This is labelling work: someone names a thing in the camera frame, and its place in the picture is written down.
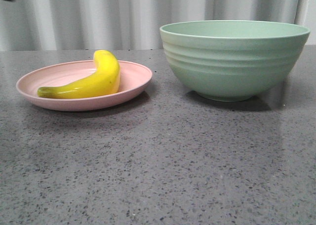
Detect green ribbed bowl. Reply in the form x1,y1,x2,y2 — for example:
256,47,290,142
160,20,310,102

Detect white pleated curtain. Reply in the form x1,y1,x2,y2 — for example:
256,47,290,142
0,0,316,51

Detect yellow banana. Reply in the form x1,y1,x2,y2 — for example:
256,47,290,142
37,50,120,99

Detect pink plate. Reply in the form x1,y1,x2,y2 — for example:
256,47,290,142
16,60,153,112

